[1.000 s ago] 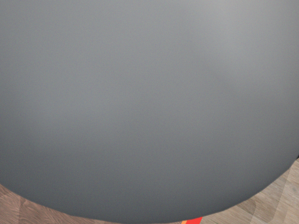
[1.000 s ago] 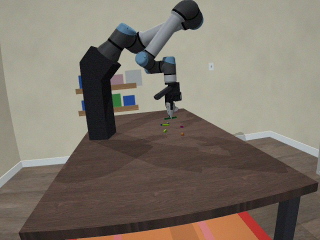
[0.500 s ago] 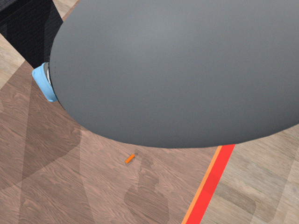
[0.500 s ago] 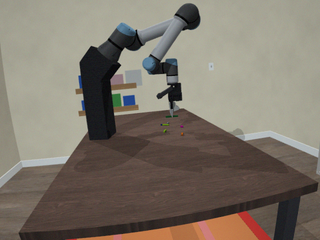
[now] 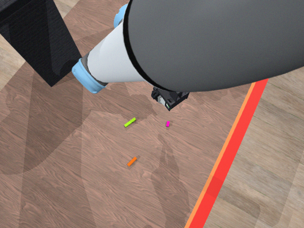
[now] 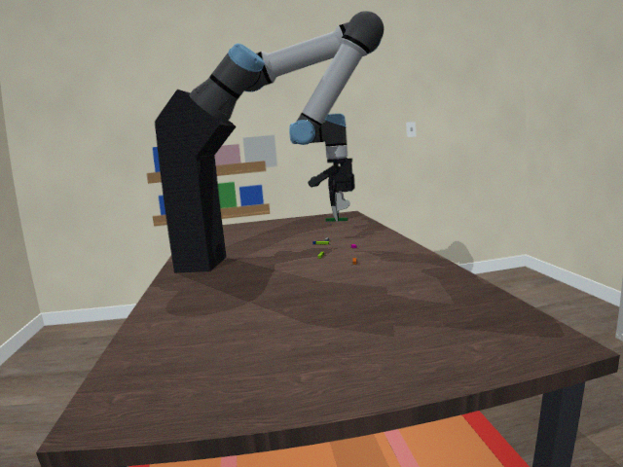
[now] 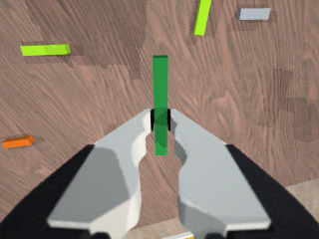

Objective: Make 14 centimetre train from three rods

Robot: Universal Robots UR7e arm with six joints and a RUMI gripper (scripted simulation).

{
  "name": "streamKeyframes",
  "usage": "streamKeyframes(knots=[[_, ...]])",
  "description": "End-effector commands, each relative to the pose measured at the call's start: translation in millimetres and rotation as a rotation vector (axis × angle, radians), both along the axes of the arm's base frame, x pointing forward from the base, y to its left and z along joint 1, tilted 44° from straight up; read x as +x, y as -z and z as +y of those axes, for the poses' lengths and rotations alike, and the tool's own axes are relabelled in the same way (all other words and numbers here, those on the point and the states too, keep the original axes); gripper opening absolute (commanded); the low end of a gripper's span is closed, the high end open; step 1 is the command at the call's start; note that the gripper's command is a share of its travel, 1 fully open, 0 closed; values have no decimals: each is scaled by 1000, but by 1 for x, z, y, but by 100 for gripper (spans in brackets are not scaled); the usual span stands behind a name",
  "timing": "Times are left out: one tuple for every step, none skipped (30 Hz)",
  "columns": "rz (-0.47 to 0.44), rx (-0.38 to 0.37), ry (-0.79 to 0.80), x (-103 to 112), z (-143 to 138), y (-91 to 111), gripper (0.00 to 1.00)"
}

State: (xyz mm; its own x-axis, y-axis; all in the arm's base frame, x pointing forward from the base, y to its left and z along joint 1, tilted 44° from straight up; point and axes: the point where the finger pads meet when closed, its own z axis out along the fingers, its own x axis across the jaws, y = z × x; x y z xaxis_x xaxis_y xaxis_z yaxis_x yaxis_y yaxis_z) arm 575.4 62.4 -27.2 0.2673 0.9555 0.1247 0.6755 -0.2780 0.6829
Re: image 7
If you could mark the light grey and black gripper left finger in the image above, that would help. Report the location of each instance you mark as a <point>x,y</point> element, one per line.
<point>96,190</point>

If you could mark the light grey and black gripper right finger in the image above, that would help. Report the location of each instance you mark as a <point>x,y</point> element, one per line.
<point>221,190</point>

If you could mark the grey rectangular rod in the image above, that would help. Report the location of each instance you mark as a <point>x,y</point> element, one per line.
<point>253,14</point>

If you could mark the orange rod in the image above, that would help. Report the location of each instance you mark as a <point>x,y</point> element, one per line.
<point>18,141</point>

